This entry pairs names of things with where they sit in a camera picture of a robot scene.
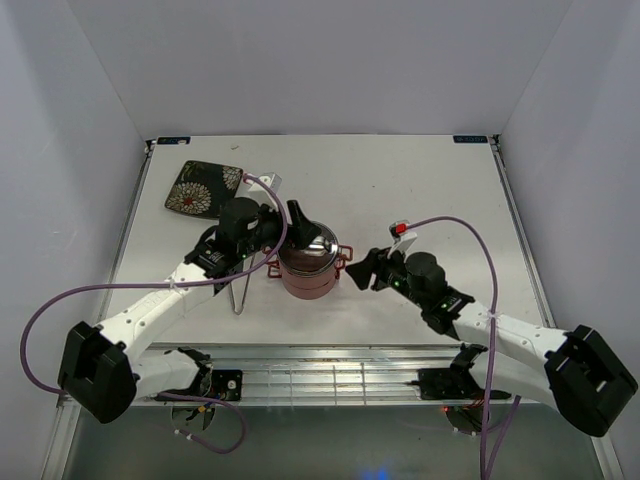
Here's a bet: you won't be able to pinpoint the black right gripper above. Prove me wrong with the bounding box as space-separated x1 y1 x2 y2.
345 242 427 309

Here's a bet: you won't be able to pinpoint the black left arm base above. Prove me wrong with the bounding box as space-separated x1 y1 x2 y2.
196 369 243 402

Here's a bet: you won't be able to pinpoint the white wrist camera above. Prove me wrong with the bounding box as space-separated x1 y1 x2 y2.
387 220 417 259
238 172 282 210

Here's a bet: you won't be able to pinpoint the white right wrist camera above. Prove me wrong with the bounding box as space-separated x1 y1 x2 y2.
387 220 417 259

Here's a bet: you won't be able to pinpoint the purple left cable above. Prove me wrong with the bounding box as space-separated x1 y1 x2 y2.
19 173 290 455

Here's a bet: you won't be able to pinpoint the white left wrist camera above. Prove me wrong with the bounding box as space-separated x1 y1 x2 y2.
238 172 282 210

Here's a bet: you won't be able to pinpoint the pink steel-lined bowl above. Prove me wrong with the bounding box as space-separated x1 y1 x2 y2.
267 246 353 290
278 276 338 300

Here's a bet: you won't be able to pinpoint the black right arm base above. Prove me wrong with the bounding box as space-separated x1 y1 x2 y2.
410 368 485 400

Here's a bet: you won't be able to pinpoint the purple cable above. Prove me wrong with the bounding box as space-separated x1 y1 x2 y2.
407 215 521 480
19 173 290 455

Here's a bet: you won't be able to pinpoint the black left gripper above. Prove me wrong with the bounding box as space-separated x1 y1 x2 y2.
239 200 321 259

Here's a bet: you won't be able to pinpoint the grey lid with handle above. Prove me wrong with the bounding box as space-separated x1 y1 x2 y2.
277 223 353 276

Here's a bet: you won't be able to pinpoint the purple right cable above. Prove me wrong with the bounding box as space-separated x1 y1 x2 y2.
407 215 521 480

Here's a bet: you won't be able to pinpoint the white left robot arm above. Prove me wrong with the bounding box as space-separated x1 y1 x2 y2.
58 198 321 424

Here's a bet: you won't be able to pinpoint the stainless steel tongs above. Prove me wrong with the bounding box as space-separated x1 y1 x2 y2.
227 253 257 316

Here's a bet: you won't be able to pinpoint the black patterned square plate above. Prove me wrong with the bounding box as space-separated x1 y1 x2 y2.
164 160 244 220

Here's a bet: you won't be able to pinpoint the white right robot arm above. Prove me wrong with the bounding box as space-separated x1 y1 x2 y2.
346 248 639 437

